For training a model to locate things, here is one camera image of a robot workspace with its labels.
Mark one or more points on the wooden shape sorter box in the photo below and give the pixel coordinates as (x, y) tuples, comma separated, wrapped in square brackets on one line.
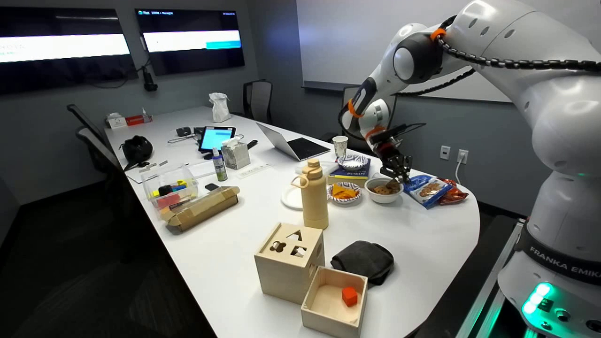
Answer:
[(283, 274)]

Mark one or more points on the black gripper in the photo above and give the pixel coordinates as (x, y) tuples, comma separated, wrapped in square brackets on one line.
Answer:
[(392, 148)]

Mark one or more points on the open wooden tray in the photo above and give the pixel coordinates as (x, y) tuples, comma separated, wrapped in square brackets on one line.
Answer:
[(325, 306)]

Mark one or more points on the white round plate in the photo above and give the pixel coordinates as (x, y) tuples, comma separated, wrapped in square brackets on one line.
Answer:
[(291, 199)]

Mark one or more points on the red box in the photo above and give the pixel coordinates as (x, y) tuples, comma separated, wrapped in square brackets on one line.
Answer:
[(135, 118)]

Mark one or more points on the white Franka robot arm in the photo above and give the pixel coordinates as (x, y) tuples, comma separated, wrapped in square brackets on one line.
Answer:
[(563, 124)]

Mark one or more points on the black bag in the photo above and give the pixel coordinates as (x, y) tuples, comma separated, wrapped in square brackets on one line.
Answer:
[(137, 150)]

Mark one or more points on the wall whiteboard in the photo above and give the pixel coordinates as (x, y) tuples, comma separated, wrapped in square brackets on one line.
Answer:
[(338, 37)]

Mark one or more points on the black wall webcam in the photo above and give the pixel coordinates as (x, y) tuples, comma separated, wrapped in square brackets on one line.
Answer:
[(148, 77)]

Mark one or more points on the tablet with blue screen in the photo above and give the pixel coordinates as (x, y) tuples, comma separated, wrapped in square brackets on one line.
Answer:
[(216, 137)]

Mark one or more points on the white tissue box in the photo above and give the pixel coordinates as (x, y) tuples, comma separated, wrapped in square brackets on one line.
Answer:
[(234, 154)]

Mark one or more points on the orange block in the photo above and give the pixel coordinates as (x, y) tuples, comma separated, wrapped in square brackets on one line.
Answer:
[(349, 296)]

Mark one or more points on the clear plastic bin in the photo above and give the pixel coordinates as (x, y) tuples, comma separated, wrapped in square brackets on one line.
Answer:
[(169, 189)]

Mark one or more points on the orange chip bag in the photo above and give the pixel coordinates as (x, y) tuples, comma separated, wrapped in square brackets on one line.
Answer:
[(456, 191)]

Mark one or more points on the white plastic bag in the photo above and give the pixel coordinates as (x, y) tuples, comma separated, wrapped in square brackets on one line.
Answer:
[(218, 107)]

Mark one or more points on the black phone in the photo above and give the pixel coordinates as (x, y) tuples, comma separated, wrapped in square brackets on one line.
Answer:
[(210, 186)]

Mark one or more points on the white paper sheet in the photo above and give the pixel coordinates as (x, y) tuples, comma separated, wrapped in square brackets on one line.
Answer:
[(146, 171)]

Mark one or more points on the wall display screen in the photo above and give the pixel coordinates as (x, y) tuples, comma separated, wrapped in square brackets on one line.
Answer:
[(62, 49), (187, 39)]

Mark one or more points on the white bowl with food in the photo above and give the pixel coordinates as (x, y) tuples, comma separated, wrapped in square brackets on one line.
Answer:
[(381, 197)]

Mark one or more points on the open black laptop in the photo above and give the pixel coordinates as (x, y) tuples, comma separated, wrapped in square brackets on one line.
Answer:
[(306, 146)]

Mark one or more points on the clear glass cup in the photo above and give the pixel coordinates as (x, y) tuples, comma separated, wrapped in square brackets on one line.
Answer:
[(340, 148)]

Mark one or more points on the blue patterned white bowl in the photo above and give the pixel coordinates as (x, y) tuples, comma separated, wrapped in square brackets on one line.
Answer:
[(353, 163)]

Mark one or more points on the small bowl of orange snacks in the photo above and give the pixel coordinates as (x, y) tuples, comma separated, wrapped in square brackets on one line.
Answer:
[(343, 191)]

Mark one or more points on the beige water bottle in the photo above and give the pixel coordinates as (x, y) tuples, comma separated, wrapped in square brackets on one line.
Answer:
[(313, 199)]

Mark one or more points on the small spray bottle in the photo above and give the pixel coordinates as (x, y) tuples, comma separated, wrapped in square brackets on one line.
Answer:
[(219, 167)]

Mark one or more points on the blue cookie bag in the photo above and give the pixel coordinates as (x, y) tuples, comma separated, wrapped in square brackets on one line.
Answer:
[(426, 189)]

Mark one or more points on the small white box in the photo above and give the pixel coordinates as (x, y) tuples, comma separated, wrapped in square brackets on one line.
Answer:
[(116, 120)]

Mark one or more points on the dark grey cloth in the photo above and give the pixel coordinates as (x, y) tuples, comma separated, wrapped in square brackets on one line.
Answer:
[(362, 259)]

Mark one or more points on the white wall outlet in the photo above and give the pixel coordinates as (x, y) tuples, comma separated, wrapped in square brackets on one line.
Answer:
[(443, 152), (462, 156)]

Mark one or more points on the black case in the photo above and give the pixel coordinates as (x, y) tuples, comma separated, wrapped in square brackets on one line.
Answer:
[(182, 131)]

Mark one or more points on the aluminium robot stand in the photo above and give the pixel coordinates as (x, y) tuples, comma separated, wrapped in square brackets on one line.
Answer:
[(490, 293)]

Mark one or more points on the grey mesh office chair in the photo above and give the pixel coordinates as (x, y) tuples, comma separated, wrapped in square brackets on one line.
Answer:
[(94, 141), (257, 99)]

